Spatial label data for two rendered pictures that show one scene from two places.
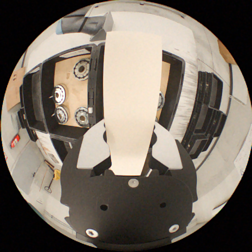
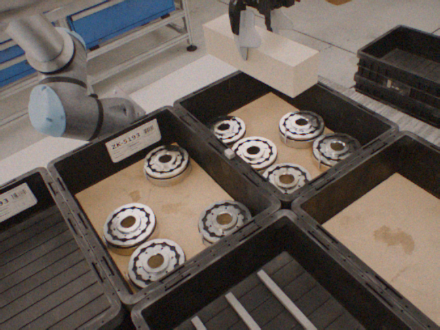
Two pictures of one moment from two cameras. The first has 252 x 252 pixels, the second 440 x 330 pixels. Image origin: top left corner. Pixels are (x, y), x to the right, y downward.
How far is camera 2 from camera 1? 78 cm
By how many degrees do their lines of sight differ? 72
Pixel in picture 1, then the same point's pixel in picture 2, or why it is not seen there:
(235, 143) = not seen: outside the picture
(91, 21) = (111, 104)
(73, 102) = (179, 228)
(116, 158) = (273, 52)
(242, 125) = not seen: outside the picture
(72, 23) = (80, 101)
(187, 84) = not seen: hidden behind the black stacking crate
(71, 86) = (157, 204)
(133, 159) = (284, 46)
